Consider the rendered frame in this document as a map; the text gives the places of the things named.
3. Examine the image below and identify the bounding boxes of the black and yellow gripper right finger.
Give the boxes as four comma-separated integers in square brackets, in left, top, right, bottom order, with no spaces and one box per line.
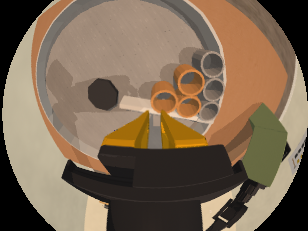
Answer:
[161,110,209,149]

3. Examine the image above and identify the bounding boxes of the bronze bushing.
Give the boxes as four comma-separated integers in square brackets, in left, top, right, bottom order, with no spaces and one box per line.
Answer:
[173,64,205,96]
[151,81,178,113]
[175,88,201,118]

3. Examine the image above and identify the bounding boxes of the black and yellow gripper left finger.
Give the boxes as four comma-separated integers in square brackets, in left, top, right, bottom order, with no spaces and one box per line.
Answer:
[101,110,149,149]

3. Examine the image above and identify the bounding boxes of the grey metal bushing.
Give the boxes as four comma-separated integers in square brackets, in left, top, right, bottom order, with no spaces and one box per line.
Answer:
[197,93,220,121]
[201,72,225,102]
[192,49,225,78]

